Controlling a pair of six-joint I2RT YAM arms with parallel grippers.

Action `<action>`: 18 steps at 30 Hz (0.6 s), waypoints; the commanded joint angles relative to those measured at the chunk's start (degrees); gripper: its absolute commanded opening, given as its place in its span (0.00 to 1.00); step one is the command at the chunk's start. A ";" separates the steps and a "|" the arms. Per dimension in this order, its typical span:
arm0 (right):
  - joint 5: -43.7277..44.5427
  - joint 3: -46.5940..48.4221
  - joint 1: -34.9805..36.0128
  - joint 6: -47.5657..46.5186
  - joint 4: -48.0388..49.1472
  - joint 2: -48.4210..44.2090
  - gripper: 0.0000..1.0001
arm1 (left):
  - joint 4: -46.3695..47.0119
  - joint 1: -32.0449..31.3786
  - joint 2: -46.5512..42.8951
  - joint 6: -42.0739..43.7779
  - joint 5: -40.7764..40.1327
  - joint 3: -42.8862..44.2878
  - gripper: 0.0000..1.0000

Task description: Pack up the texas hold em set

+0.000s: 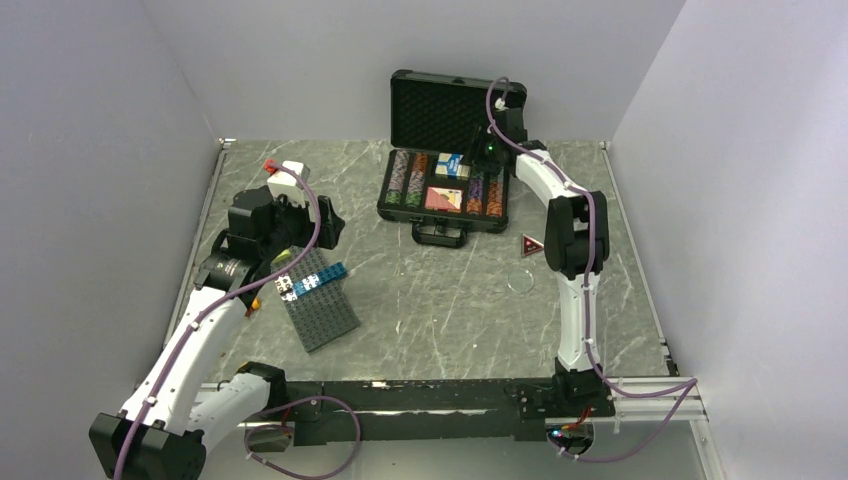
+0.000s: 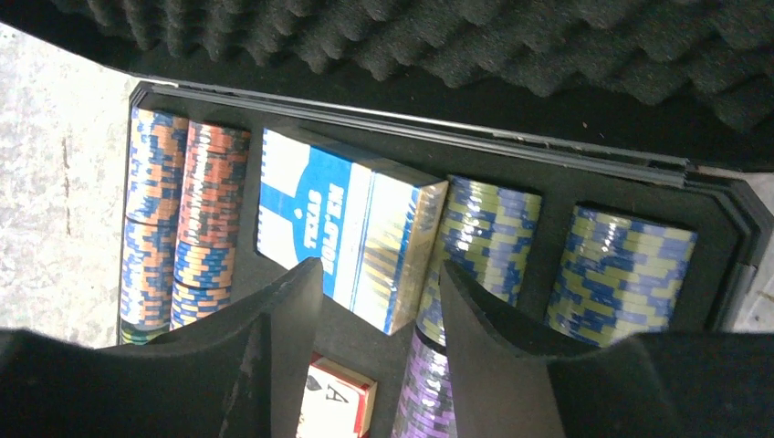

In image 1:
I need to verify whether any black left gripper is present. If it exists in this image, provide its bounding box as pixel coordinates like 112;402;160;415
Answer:
260;190;344;260

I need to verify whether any blue playing card deck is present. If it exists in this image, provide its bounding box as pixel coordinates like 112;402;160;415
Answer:
434;153;471;180

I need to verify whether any red playing card deck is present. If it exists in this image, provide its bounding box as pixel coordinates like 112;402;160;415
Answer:
425;186;464;213

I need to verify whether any red triangular dealer button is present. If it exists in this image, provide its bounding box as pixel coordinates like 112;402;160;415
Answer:
521;234;545;258

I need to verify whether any clear round plastic disc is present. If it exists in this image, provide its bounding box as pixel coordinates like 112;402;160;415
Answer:
507;269;535;295

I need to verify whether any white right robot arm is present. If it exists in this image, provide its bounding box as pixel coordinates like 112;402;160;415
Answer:
468;100;609;416

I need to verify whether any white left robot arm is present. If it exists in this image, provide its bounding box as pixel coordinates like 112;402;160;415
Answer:
89;187;345;479

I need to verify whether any black poker set case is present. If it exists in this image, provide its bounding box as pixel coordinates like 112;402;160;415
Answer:
377;69;527;248

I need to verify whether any lime green lego brick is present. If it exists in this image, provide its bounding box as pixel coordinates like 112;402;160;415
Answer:
273;249;291;263

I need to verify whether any light blue lego brick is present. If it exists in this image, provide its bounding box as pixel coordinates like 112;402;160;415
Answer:
292;275;322;297

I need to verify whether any dark teal lego brick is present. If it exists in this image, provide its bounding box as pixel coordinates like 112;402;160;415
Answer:
315;262;348;285

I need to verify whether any dark grey lego baseplate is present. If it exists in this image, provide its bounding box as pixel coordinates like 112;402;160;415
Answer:
274;249;361;353

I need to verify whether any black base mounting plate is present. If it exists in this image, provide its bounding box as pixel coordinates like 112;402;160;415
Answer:
268;377;615;446

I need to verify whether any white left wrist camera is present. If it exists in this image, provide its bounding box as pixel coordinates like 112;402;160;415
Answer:
263;158;311;207

